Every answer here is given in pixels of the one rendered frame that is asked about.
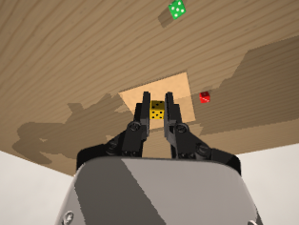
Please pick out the red die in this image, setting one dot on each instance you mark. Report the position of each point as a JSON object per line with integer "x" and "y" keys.
{"x": 204, "y": 97}

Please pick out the yellow die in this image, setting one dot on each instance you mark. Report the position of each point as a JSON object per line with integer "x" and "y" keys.
{"x": 157, "y": 109}

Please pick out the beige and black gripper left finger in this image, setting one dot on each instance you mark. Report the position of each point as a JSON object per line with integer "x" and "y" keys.
{"x": 127, "y": 143}

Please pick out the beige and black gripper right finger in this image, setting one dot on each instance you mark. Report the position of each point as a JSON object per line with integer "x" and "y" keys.
{"x": 185, "y": 145}

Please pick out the green die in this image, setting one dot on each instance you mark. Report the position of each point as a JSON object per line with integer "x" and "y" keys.
{"x": 177, "y": 8}

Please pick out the tan mat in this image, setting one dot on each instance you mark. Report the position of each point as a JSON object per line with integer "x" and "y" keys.
{"x": 177, "y": 84}

